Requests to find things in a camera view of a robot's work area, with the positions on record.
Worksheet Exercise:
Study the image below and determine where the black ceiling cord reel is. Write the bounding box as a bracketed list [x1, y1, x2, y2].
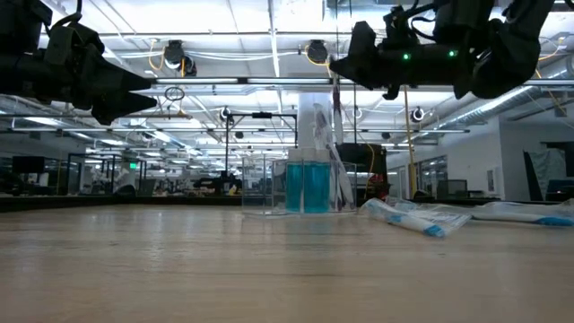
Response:
[162, 39, 199, 78]

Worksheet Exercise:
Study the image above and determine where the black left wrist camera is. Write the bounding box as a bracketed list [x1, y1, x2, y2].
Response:
[43, 21, 108, 68]

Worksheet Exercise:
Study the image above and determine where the black frame rig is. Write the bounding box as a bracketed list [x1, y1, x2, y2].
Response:
[224, 111, 299, 201]

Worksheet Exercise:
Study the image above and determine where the black left wrist camera cable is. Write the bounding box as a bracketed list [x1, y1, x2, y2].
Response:
[52, 0, 85, 30]

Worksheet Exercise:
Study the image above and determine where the yellow hanging cable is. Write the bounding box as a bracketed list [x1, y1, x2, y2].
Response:
[402, 84, 419, 199]

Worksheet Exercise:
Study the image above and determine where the clear acrylic organizer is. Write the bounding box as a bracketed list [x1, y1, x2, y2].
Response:
[241, 153, 358, 217]

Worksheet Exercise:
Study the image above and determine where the ceiling reel with yellow cord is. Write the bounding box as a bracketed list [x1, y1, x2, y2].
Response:
[304, 39, 334, 78]

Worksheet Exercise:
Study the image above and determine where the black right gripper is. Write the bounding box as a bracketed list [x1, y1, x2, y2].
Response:
[328, 20, 452, 101]

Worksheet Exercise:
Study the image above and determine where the hanging black cable loop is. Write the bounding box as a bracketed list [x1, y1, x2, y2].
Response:
[163, 85, 187, 102]

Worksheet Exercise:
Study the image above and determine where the black screen cart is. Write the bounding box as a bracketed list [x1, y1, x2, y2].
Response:
[335, 142, 389, 201]

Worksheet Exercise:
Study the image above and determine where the long ceiling light fixture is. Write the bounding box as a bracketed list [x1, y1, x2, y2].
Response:
[152, 76, 338, 87]

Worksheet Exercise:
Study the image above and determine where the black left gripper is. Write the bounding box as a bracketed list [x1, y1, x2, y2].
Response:
[0, 47, 159, 127]

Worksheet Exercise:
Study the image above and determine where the blue mouthwash bottle white cap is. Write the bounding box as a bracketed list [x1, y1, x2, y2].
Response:
[302, 148, 332, 214]
[285, 148, 305, 214]

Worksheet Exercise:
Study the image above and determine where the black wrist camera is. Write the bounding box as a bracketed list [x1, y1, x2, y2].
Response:
[43, 21, 108, 68]
[382, 4, 434, 46]

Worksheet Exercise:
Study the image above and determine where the dark leaning panel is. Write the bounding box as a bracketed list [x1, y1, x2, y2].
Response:
[521, 141, 574, 204]

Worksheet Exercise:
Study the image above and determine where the black coiled hanging cable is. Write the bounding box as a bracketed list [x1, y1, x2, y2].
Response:
[351, 84, 359, 145]

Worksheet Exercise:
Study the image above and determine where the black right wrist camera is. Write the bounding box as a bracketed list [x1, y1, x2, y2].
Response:
[382, 4, 434, 46]

